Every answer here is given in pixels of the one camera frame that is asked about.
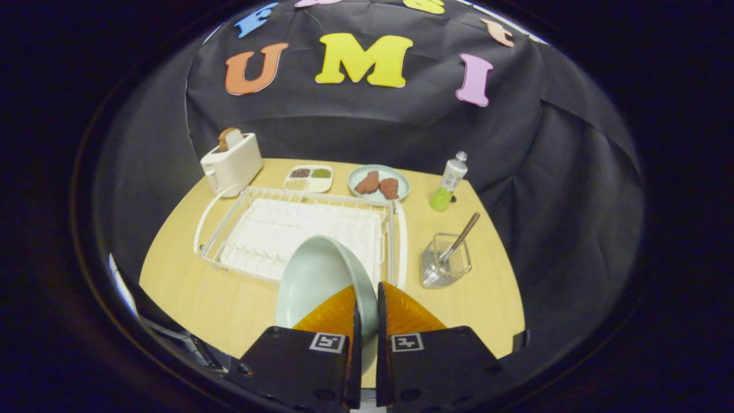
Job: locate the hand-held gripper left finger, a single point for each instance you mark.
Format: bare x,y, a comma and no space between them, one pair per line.
355,355

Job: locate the pale green plate with meat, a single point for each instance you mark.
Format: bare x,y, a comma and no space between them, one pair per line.
397,172

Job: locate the white divided seasoning dish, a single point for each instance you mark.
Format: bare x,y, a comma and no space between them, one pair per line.
321,184

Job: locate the brown bread slice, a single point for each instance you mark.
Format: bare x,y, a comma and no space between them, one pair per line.
229,139

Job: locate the black backdrop cloth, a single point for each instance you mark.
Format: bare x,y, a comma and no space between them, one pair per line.
545,172

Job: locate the white toaster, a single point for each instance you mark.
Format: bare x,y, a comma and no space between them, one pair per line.
235,163

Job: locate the black table clamp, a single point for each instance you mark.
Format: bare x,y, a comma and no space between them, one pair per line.
519,339

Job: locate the brown meat piece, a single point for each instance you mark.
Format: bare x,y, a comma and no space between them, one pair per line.
367,182
390,188

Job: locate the green drink bottle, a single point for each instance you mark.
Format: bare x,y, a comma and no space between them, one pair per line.
450,180

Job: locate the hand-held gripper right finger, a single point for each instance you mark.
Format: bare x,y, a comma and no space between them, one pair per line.
383,355

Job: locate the white drain tray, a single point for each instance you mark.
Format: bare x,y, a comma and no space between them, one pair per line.
298,223

